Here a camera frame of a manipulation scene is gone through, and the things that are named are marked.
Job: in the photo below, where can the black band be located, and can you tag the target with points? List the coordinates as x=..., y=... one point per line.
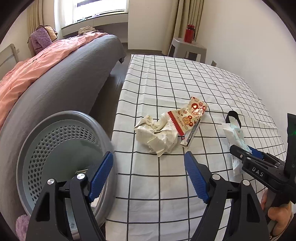
x=232, y=114

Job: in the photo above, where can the white checkered tablecloth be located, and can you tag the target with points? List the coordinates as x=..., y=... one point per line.
x=161, y=81

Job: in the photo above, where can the window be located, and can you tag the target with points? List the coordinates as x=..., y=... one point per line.
x=92, y=9

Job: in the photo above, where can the red water bottle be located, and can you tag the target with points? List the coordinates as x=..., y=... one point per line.
x=189, y=33

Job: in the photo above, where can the purple fluffy slipper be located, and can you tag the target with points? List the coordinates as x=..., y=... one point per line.
x=22, y=224

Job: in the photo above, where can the beige cloth pile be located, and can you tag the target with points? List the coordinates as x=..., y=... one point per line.
x=86, y=30

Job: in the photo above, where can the crumpled white paper wrapper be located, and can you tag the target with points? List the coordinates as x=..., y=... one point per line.
x=150, y=136

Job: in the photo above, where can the purple knit cushion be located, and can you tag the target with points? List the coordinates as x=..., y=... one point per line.
x=40, y=39

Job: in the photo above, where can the beige curtain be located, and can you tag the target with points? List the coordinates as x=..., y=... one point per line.
x=34, y=14
x=185, y=14

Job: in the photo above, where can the beige plush cushion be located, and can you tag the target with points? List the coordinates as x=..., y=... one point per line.
x=52, y=32

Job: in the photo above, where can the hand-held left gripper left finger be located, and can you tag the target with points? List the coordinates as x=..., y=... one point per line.
x=101, y=176

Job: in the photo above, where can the grey plastic stool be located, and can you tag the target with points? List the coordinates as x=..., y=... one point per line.
x=187, y=47

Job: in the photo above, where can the pink blanket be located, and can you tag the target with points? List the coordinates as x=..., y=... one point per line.
x=34, y=64

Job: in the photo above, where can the pale blue tissue pack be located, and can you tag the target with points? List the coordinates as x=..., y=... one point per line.
x=235, y=139

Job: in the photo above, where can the beige headboard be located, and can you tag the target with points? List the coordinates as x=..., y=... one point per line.
x=9, y=54

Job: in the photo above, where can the red patterned snack wrapper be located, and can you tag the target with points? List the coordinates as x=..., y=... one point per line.
x=189, y=115

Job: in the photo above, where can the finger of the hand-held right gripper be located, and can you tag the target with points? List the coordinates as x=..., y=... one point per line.
x=256, y=153
x=239, y=153

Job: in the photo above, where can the grey bed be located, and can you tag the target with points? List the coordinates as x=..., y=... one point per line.
x=69, y=76

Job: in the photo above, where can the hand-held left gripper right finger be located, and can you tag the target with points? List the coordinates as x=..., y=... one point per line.
x=196, y=178

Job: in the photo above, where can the wall socket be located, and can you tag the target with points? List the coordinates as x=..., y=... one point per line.
x=214, y=63

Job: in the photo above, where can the grey window bench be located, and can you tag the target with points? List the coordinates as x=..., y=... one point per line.
x=108, y=25

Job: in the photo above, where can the person's right hand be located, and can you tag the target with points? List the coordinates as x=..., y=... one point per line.
x=279, y=217

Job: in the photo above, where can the grey perforated waste basket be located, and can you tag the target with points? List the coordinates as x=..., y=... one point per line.
x=57, y=150

